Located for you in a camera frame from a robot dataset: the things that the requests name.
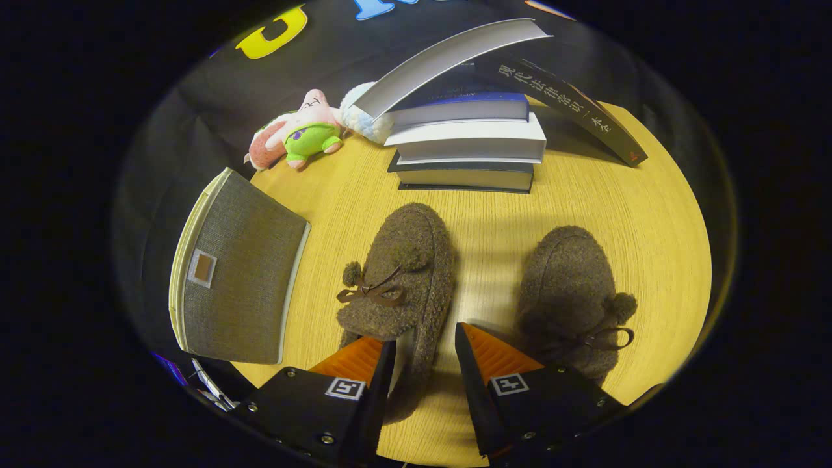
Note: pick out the purple lit screen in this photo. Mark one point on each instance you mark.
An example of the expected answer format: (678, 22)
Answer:
(170, 369)

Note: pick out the grey fabric storage box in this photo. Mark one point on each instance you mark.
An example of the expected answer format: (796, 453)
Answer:
(247, 273)

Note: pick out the white and blue plush toy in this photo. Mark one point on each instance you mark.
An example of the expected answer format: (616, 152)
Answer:
(364, 123)

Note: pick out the brown fuzzy shoe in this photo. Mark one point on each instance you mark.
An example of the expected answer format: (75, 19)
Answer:
(409, 260)
(565, 279)

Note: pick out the dark grey book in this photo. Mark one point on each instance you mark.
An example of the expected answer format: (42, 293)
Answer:
(468, 175)

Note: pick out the blue cover book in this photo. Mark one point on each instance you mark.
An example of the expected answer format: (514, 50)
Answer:
(468, 108)

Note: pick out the watermelon slice plush toy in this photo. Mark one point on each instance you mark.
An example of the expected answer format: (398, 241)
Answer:
(260, 153)

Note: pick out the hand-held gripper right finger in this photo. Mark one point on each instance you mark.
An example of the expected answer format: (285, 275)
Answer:
(552, 409)

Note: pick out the pink starfish plush toy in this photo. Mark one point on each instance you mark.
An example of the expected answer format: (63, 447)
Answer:
(312, 120)

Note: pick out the black cover book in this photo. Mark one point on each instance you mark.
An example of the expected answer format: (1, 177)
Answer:
(572, 104)

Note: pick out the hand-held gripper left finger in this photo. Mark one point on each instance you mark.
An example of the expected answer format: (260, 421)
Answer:
(312, 409)

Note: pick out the white cover book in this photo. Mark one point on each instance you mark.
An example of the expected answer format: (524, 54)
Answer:
(442, 58)

